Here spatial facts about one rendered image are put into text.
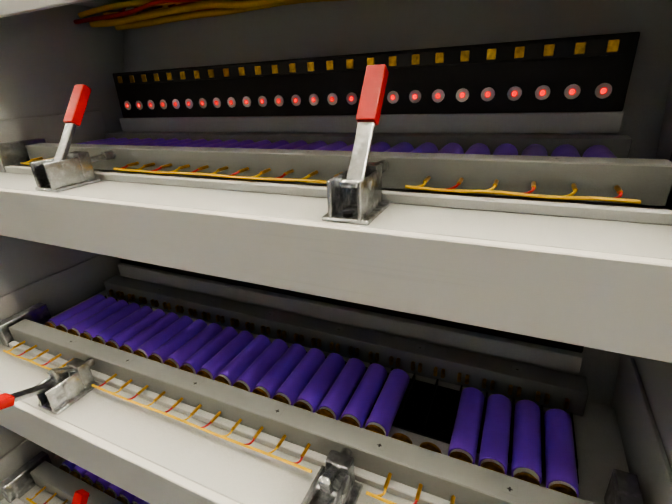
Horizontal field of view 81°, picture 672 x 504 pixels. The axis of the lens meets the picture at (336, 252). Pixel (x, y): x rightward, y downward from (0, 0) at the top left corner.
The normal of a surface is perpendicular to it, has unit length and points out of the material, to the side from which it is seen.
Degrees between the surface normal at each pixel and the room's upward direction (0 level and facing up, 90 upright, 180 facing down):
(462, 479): 18
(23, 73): 90
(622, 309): 108
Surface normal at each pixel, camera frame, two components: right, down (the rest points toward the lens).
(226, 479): -0.05, -0.92
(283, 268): -0.42, 0.38
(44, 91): 0.91, 0.13
